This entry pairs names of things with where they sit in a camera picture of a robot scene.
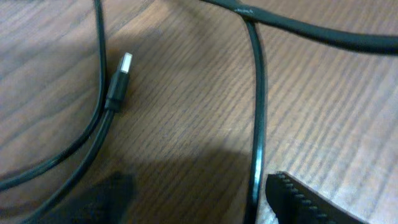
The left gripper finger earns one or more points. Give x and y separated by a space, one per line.
293 202

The black USB cable long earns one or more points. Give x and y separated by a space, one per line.
362 43

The black USB cable short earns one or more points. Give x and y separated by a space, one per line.
109 102

